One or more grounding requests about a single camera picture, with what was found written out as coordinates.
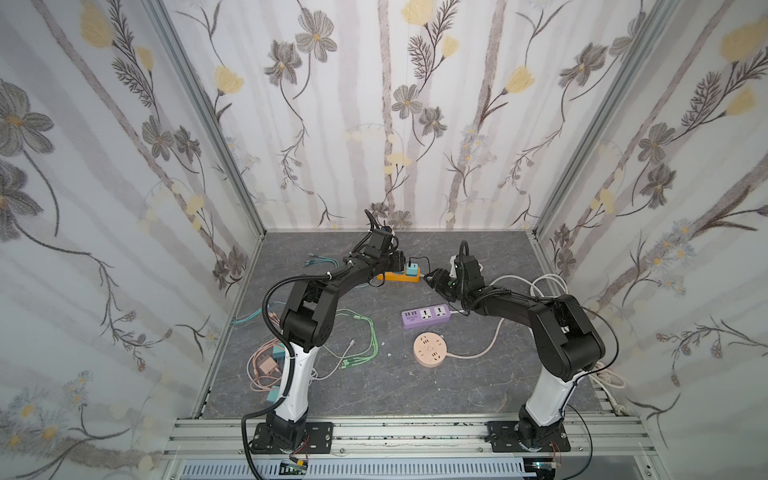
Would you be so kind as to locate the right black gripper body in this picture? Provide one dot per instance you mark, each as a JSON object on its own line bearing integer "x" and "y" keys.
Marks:
{"x": 441, "y": 283}

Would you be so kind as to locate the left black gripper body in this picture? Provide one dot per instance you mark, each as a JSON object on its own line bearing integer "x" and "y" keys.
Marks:
{"x": 393, "y": 261}

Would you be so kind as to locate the orange power strip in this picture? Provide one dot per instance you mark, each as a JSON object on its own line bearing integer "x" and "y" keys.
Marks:
{"x": 405, "y": 277}

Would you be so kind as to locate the purple power strip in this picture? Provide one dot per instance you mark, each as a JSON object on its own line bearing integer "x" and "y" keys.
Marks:
{"x": 426, "y": 316}

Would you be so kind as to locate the pink round power strip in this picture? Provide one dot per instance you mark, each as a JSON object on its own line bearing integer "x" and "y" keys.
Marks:
{"x": 429, "y": 350}

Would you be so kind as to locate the pink charger plug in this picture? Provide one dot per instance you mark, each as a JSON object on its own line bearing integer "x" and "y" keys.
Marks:
{"x": 267, "y": 366}

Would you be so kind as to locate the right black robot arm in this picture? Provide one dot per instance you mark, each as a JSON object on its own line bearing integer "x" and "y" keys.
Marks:
{"x": 567, "y": 343}

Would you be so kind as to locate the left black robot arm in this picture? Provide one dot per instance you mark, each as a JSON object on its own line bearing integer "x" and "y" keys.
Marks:
{"x": 300, "y": 312}

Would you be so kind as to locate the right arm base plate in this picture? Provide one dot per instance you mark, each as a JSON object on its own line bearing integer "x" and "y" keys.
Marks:
{"x": 526, "y": 436}

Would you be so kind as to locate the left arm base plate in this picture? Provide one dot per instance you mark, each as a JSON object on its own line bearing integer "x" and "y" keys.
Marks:
{"x": 311, "y": 438}

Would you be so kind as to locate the aluminium mounting rail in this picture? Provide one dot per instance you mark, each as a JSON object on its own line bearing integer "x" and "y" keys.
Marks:
{"x": 456, "y": 436}

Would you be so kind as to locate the white slotted cable duct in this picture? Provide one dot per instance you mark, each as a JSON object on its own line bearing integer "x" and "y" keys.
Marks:
{"x": 414, "y": 468}

